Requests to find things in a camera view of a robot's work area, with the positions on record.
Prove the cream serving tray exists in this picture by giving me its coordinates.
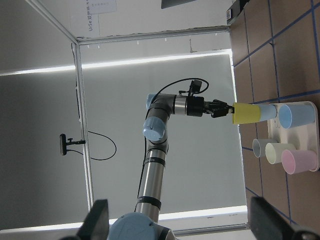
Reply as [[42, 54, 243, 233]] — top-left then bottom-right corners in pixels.
[[267, 101, 320, 172]]

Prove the blue cup near bunny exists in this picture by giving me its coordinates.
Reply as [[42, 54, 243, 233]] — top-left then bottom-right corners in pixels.
[[258, 104, 277, 122]]

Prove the black camera on frame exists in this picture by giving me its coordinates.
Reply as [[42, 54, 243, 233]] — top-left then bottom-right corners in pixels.
[[59, 133, 86, 156]]

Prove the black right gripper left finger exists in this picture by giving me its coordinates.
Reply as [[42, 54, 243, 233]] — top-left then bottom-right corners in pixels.
[[60, 199, 110, 240]]

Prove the grey plastic cup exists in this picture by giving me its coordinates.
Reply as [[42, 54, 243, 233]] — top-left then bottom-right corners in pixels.
[[252, 138, 273, 158]]

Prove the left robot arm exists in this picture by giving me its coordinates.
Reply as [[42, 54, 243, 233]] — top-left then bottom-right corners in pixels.
[[107, 93, 234, 240]]

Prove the pale green plastic cup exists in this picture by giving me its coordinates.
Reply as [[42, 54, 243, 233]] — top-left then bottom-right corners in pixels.
[[265, 143, 297, 165]]

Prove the pink plastic cup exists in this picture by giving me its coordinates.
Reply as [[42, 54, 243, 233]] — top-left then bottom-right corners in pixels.
[[281, 149, 319, 175]]

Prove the yellow plastic cup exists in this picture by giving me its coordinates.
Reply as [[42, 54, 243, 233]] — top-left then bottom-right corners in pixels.
[[232, 102, 261, 125]]

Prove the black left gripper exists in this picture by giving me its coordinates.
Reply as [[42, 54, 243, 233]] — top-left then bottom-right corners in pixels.
[[186, 96, 230, 118]]

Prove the blue cup far corner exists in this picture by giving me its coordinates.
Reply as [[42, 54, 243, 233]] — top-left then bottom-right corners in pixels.
[[278, 104, 315, 129]]

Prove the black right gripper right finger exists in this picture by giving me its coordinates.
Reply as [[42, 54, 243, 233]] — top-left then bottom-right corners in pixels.
[[249, 197, 320, 240]]

